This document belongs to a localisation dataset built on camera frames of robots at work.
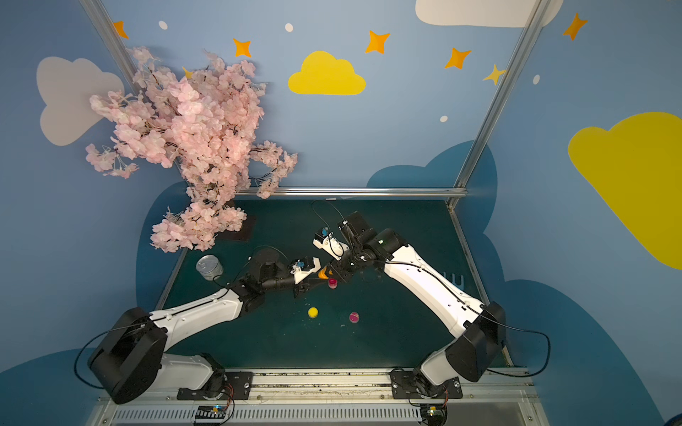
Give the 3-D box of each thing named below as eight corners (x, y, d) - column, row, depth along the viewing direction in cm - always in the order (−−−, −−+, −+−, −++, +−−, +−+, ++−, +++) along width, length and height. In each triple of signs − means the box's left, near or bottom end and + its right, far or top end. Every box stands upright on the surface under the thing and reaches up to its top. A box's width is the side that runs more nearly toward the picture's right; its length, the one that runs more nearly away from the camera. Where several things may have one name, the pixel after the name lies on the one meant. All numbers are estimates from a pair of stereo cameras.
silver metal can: (199, 280, 97) (192, 272, 92) (206, 263, 102) (199, 254, 97) (220, 280, 97) (214, 272, 92) (226, 263, 102) (220, 255, 97)
